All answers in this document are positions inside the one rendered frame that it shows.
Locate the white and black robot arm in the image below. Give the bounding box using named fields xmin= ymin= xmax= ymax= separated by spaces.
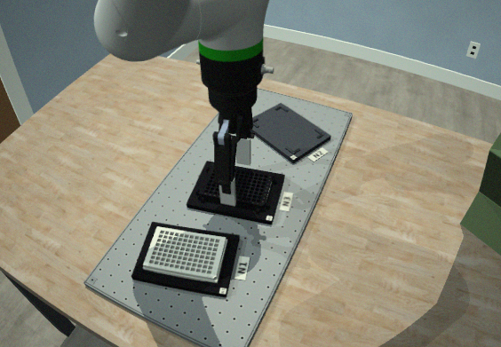
xmin=94 ymin=0 xmax=274 ymax=93

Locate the white label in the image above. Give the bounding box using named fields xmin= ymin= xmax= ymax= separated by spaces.
xmin=235 ymin=256 xmax=250 ymax=280
xmin=279 ymin=192 xmax=293 ymax=212
xmin=307 ymin=148 xmax=328 ymax=162

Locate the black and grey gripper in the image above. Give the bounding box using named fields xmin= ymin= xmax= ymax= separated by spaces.
xmin=208 ymin=86 xmax=257 ymax=206

